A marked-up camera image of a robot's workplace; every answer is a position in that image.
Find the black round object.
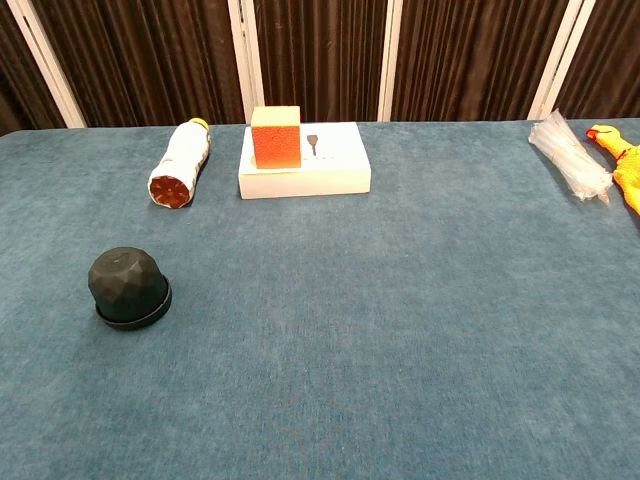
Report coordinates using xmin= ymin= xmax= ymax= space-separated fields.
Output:
xmin=87 ymin=246 xmax=173 ymax=332

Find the white flat cardboard box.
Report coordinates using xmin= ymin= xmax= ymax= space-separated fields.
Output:
xmin=237 ymin=121 xmax=373 ymax=201

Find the blue table cloth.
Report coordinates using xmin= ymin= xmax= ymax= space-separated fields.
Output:
xmin=0 ymin=118 xmax=640 ymax=480

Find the orange and yellow sponge block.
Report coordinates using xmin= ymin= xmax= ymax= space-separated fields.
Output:
xmin=250 ymin=105 xmax=303 ymax=170

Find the white wrapped bottle yellow cap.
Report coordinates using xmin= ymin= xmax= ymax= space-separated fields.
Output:
xmin=147 ymin=117 xmax=212 ymax=210

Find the dark brown curtain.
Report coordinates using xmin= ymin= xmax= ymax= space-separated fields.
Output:
xmin=0 ymin=0 xmax=640 ymax=136

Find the clear plastic bag bundle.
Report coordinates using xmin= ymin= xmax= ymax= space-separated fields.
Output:
xmin=528 ymin=109 xmax=615 ymax=203

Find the yellow rubber chicken toy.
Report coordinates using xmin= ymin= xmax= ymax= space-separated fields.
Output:
xmin=585 ymin=123 xmax=640 ymax=216

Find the white frame post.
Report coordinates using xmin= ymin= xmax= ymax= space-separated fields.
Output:
xmin=226 ymin=0 xmax=266 ymax=125
xmin=6 ymin=0 xmax=88 ymax=130
xmin=376 ymin=0 xmax=405 ymax=123
xmin=526 ymin=0 xmax=597 ymax=122

